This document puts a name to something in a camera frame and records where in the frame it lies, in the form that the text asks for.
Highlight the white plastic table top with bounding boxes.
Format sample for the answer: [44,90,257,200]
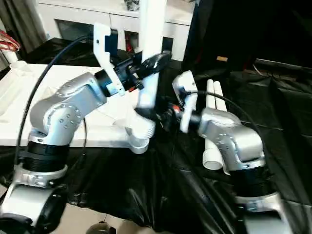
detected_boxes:
[0,60,156,155]

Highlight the white glass-door cabinet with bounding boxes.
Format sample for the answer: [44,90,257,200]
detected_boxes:
[38,0,195,61]

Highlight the black glossy mat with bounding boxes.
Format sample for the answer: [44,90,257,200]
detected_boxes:
[0,38,312,234]

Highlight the grey curtain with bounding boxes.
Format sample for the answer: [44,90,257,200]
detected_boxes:
[0,0,47,54]

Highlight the white plastic container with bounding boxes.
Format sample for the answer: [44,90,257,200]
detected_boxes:
[4,51,18,64]

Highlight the grey robot foot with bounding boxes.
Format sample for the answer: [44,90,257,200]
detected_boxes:
[87,221,116,234]

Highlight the red clothes hangers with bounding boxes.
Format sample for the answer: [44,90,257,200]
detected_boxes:
[0,30,20,52]

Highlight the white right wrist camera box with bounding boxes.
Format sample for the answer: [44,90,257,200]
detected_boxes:
[172,70,198,134]

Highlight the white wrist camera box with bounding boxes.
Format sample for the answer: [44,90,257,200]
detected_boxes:
[93,22,126,96]
[172,70,198,134]

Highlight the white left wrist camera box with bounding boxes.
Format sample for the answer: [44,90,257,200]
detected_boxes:
[93,22,126,96]

